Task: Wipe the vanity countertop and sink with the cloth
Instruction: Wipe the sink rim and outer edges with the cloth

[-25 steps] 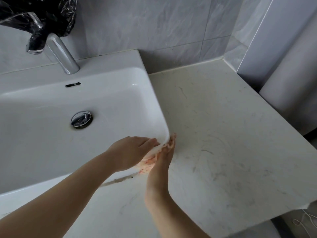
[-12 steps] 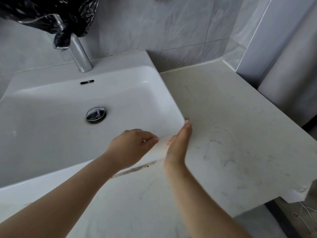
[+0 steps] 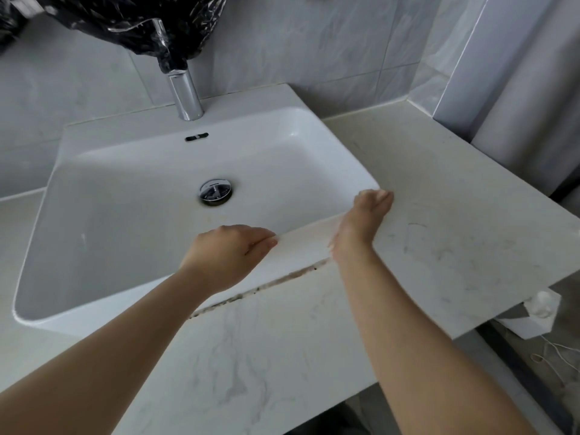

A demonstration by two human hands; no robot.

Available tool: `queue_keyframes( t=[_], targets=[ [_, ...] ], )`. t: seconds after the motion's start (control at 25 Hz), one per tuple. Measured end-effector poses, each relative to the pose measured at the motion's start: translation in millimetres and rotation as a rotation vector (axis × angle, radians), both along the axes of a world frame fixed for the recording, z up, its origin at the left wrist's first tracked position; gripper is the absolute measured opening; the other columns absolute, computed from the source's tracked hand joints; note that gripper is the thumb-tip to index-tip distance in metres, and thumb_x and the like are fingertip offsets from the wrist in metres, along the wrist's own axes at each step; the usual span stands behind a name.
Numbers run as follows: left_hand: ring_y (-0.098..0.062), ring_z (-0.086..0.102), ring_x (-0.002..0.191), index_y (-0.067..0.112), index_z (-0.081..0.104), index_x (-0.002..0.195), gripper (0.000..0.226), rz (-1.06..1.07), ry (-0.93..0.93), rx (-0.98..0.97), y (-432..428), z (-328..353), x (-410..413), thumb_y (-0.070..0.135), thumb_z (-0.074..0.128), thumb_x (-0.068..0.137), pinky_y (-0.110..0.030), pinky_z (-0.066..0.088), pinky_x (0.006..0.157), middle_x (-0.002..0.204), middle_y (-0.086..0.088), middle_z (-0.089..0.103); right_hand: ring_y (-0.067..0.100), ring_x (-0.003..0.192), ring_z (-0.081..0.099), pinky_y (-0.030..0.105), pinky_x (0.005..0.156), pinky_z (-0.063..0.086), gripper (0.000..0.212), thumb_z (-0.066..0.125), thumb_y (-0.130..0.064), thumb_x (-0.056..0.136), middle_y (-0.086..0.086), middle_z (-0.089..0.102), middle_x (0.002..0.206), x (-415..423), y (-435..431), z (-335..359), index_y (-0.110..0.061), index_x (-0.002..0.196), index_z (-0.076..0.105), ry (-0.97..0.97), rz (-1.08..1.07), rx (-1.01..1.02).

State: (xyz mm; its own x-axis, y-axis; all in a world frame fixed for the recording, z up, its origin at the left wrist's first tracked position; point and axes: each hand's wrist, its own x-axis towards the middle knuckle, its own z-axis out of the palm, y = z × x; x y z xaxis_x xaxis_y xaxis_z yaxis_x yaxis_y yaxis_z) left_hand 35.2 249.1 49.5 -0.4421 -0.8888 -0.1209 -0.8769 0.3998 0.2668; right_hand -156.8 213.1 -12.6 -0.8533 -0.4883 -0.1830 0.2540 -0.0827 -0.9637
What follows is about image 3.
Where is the person's left hand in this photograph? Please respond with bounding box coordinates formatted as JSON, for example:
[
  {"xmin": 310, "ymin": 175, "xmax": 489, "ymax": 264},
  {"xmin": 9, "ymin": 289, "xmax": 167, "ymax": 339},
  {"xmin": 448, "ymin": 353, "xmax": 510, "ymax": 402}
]
[{"xmin": 179, "ymin": 225, "xmax": 278, "ymax": 309}]

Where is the person's right hand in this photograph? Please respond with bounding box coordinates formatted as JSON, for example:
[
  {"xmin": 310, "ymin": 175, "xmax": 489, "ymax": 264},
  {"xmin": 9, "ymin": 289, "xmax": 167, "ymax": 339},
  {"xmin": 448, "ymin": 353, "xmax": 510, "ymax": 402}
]
[{"xmin": 328, "ymin": 189, "xmax": 395, "ymax": 264}]

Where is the white ceramic sink basin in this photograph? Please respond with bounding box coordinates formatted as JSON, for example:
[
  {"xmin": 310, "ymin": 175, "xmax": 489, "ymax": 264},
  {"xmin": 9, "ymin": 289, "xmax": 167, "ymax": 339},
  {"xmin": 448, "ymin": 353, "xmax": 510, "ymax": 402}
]
[{"xmin": 13, "ymin": 82, "xmax": 380, "ymax": 338}]

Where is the person's right forearm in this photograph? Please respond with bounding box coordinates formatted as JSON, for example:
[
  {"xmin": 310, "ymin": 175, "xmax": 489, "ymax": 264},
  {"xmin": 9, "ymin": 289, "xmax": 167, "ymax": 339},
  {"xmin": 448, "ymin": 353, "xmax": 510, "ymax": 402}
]
[{"xmin": 334, "ymin": 244, "xmax": 537, "ymax": 435}]

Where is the person's left forearm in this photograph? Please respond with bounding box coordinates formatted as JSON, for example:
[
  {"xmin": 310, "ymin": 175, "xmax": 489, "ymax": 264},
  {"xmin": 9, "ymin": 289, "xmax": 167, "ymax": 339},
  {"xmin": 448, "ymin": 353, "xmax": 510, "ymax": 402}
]
[{"xmin": 0, "ymin": 266, "xmax": 202, "ymax": 435}]

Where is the chrome drain stopper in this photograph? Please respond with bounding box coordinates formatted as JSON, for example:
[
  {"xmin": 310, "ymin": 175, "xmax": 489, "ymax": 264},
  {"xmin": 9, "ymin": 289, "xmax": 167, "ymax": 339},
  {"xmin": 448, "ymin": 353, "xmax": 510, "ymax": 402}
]
[{"xmin": 198, "ymin": 178, "xmax": 235, "ymax": 205}]

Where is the chrome faucet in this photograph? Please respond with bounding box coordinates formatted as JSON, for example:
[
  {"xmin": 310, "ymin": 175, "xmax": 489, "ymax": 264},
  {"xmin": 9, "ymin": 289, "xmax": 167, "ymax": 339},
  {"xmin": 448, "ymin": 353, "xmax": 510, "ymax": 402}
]
[{"xmin": 152, "ymin": 19, "xmax": 205, "ymax": 121}]

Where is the white cardboard box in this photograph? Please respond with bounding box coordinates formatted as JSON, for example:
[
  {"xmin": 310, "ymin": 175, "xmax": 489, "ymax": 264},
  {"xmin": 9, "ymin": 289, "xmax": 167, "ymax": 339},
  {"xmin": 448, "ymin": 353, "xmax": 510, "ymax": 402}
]
[{"xmin": 495, "ymin": 289, "xmax": 563, "ymax": 341}]

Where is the crumpled white tissue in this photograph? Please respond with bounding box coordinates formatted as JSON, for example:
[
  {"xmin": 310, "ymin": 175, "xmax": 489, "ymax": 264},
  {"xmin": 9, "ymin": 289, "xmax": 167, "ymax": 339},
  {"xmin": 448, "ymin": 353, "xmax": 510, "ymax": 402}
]
[{"xmin": 527, "ymin": 292, "xmax": 556, "ymax": 319}]

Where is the black plastic bag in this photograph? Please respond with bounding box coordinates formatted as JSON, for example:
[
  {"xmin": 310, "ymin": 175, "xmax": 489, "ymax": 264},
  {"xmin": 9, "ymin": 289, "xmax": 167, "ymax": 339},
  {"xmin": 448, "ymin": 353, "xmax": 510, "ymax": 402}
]
[{"xmin": 0, "ymin": 0, "xmax": 228, "ymax": 72}]

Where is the white cable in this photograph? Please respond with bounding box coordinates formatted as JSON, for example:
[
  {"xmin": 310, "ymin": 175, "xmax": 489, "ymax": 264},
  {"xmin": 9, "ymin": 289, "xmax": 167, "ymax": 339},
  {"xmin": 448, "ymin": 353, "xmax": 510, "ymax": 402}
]
[{"xmin": 530, "ymin": 334, "xmax": 580, "ymax": 391}]

